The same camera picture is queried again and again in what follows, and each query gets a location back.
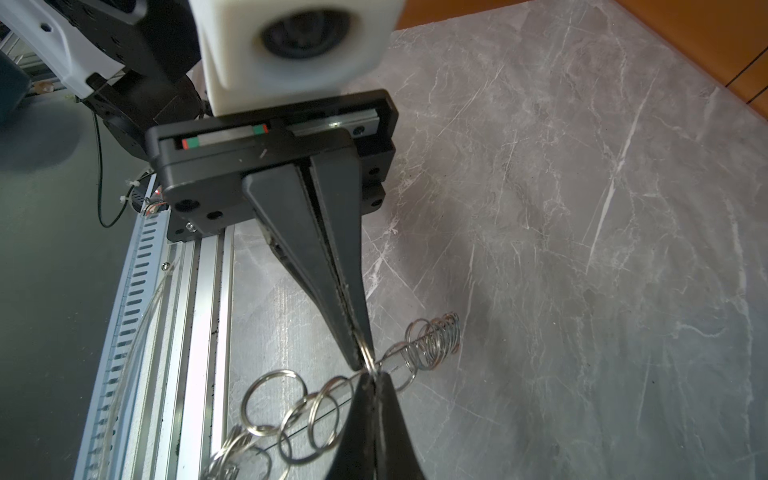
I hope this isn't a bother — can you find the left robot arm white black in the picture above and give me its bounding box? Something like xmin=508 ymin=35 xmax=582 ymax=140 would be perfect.
xmin=1 ymin=1 xmax=403 ymax=369

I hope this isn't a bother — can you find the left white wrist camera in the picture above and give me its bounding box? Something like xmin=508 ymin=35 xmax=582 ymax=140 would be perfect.
xmin=190 ymin=0 xmax=404 ymax=117

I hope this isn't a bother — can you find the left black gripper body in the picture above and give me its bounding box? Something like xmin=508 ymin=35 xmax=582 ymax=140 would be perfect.
xmin=146 ymin=89 xmax=399 ymax=242

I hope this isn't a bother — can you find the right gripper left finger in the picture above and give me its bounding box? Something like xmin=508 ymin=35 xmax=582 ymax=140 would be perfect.
xmin=326 ymin=374 xmax=375 ymax=480

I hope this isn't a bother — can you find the aluminium front rail frame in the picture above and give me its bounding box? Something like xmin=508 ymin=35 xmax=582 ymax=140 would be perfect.
xmin=75 ymin=210 xmax=234 ymax=479

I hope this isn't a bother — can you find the clear cable on rail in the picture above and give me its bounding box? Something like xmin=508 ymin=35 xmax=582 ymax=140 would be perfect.
xmin=95 ymin=251 xmax=184 ymax=480

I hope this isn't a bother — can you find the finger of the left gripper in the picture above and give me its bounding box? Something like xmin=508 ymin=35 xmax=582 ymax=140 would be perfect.
xmin=242 ymin=164 xmax=363 ymax=370
xmin=310 ymin=147 xmax=375 ymax=360

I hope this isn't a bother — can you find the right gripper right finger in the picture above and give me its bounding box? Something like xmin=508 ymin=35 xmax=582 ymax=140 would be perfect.
xmin=374 ymin=371 xmax=425 ymax=480

